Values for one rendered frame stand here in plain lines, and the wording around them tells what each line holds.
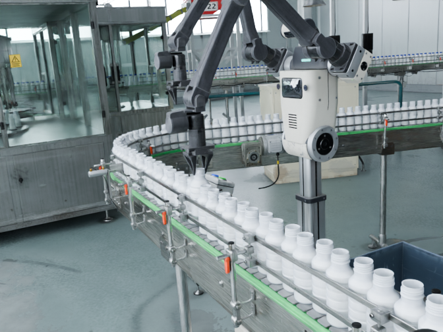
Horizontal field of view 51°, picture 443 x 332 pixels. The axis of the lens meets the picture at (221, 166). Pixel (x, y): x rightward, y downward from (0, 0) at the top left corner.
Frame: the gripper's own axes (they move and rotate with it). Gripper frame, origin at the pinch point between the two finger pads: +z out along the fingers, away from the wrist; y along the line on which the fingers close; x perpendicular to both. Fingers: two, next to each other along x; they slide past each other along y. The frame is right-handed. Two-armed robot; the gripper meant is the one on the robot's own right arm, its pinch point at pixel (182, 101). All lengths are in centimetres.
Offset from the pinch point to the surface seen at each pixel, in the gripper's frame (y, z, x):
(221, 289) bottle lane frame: 21, 51, 67
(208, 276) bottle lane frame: 21, 50, 58
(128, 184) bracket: 26.1, 32.2, -3.7
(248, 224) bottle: 18, 27, 80
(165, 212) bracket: 27, 32, 40
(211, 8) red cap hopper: -298, -91, -545
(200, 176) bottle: 15, 21, 46
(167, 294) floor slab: -17, 140, -95
